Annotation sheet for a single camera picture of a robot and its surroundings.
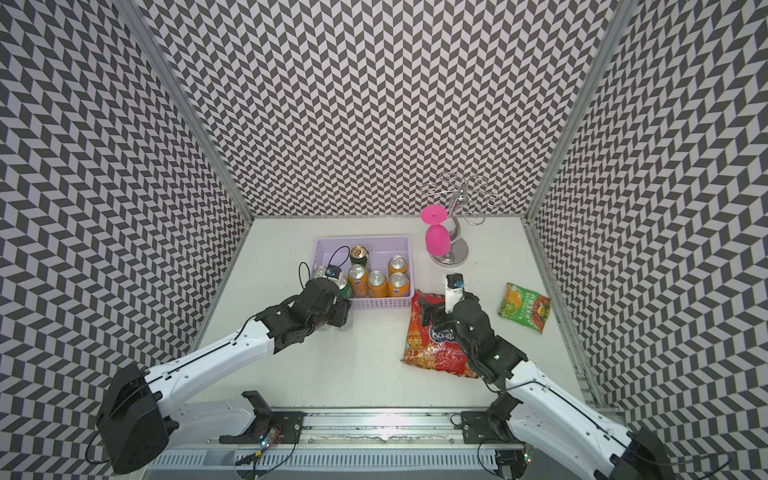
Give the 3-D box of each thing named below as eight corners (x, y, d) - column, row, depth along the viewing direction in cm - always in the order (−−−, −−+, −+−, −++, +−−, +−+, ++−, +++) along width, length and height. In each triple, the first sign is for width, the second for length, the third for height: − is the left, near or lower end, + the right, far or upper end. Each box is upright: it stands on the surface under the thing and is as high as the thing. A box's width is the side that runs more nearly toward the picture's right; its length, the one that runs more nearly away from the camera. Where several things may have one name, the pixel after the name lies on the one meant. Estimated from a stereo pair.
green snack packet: (496, 316, 95) (500, 310, 92) (504, 289, 102) (507, 282, 98) (542, 334, 91) (547, 328, 88) (546, 304, 98) (552, 298, 94)
